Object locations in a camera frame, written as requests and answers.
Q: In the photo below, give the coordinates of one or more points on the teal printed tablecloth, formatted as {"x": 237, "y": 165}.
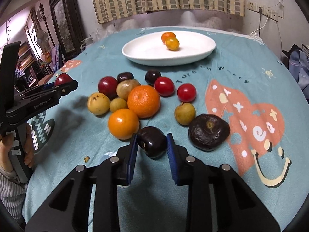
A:
{"x": 242, "y": 81}

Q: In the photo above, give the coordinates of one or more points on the small yellow green fruit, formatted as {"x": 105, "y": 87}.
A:
{"x": 117, "y": 103}

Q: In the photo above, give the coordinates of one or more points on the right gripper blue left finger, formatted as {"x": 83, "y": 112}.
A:
{"x": 67, "y": 207}

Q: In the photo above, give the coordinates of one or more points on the yellow orange persimmon fruit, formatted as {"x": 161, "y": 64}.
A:
{"x": 172, "y": 44}

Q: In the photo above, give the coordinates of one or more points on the blue clothes pile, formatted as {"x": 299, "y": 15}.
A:
{"x": 298, "y": 67}

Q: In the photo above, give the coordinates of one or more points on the dark framed picture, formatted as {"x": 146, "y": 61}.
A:
{"x": 68, "y": 26}

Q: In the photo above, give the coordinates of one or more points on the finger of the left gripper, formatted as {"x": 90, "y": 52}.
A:
{"x": 38, "y": 88}
{"x": 62, "y": 90}

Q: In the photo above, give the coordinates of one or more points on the person's left hand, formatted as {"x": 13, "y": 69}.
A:
{"x": 6, "y": 145}

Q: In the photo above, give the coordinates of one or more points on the wall socket strip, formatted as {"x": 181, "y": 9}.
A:
{"x": 272, "y": 14}

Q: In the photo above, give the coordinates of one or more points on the brownish yellow round fruit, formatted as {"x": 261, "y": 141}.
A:
{"x": 125, "y": 87}

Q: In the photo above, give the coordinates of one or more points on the large orange mandarin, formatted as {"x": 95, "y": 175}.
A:
{"x": 144, "y": 101}

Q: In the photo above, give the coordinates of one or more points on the red cherry tomato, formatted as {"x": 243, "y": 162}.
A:
{"x": 164, "y": 86}
{"x": 186, "y": 93}

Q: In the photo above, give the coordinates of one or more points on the large yellow loquat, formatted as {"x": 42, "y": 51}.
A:
{"x": 98, "y": 103}

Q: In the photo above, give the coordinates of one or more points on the standing fan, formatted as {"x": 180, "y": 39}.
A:
{"x": 42, "y": 40}

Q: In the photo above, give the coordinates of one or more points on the white oval plate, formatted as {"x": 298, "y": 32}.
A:
{"x": 150, "y": 50}

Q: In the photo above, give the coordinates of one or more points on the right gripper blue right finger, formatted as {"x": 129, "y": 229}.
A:
{"x": 218, "y": 198}

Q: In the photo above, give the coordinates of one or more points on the large dark wrinkled fruit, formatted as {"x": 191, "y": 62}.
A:
{"x": 207, "y": 131}

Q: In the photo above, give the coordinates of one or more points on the dark plum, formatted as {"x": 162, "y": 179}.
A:
{"x": 151, "y": 76}
{"x": 124, "y": 76}
{"x": 152, "y": 141}

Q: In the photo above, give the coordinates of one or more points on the small orange mandarin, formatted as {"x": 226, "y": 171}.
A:
{"x": 167, "y": 35}

